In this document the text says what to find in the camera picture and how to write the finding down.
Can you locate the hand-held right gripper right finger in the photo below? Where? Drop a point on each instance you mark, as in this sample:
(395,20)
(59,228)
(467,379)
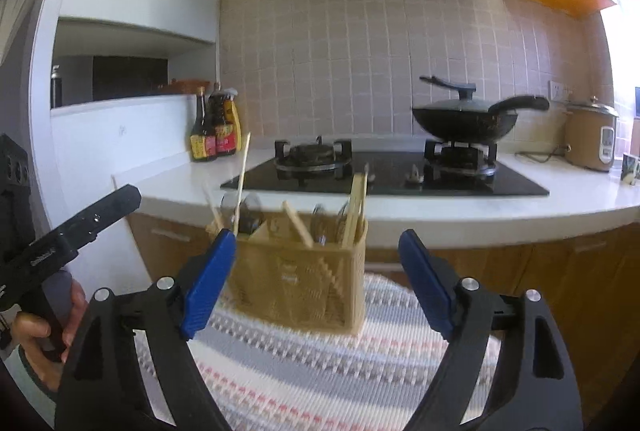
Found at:
(425,283)

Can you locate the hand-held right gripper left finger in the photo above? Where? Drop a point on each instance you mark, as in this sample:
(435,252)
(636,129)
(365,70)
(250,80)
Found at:
(210,283)

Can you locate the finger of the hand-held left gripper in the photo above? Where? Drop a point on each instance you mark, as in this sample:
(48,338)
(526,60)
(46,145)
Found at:
(105,213)

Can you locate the beige wicker utensil holder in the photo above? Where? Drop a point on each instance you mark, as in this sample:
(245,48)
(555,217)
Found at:
(300,286)

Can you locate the wooden chopstick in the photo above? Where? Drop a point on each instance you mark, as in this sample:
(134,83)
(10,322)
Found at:
(299,225)
(212,208)
(361,206)
(352,211)
(243,176)

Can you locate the person's left hand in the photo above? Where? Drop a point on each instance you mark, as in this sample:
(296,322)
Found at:
(30,346)

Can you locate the dark metal spoon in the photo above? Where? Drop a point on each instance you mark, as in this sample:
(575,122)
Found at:
(251,216)

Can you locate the black glass gas cooktop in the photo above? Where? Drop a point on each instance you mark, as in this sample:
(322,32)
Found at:
(390,186)

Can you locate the metal utensil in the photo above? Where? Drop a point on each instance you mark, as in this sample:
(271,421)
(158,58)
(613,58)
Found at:
(321,226)
(342,221)

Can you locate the slim dark soy sauce bottle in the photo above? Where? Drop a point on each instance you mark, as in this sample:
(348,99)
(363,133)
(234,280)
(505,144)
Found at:
(201,136)

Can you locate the wooden base cabinet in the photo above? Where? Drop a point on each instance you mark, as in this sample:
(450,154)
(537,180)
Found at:
(550,281)

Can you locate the dark bottle with silver cap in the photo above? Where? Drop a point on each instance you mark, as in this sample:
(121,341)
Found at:
(56,88)

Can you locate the gas burner grate under wok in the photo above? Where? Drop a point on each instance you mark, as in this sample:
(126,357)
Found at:
(460,158)

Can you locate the striped woven mat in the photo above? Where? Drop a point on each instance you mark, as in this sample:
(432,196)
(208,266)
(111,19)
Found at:
(310,376)

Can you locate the wide dark sauce bottle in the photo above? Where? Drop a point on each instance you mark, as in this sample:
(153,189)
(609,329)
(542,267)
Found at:
(225,131)

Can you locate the brown wicker basket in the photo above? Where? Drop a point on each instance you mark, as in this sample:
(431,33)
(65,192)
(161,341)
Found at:
(185,86)

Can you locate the yellow bottle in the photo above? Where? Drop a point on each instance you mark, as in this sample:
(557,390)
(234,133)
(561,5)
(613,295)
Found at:
(236,116)

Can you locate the empty gas burner grate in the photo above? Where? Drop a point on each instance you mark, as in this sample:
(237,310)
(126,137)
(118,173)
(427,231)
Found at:
(312,156)

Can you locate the black wok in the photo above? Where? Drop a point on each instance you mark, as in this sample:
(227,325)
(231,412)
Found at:
(460,123)

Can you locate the black wok lid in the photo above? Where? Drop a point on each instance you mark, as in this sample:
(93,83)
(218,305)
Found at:
(460,98)

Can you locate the beige rice cooker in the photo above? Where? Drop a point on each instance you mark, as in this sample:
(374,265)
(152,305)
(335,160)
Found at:
(587,136)

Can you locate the patterned cup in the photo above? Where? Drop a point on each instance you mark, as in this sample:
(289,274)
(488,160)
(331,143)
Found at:
(630,168)

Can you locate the white wall outlet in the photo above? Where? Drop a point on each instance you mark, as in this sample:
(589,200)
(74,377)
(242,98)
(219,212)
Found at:
(561,91)

